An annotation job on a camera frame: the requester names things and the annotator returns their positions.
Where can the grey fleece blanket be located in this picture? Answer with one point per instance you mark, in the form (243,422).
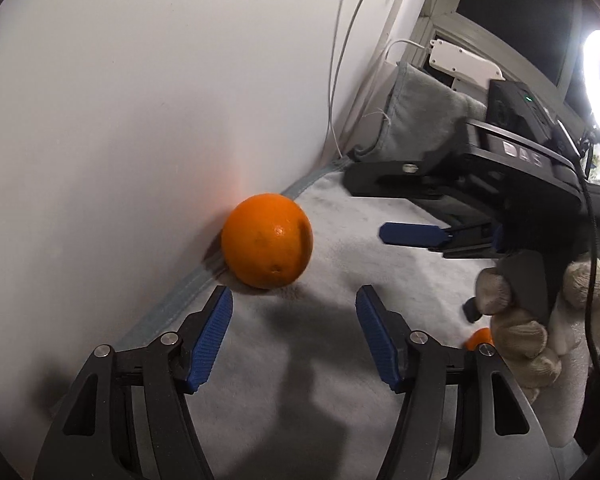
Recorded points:
(420,105)

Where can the small orange kumquat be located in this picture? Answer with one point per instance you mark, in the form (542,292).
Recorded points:
(480,338)

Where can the person's right hand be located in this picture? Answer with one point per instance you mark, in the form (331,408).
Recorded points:
(520,340)

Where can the white power strip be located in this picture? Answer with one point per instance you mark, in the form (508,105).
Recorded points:
(460,60)

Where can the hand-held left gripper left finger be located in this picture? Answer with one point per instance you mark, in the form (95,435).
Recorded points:
(212,340)

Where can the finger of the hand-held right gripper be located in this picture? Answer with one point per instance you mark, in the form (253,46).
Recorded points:
(410,234)

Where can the grey window frame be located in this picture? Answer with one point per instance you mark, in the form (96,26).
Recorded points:
(480,30)

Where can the smooth large orange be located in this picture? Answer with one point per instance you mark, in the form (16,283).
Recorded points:
(267,240)

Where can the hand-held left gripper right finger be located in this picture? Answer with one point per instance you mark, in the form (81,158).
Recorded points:
(377,340)

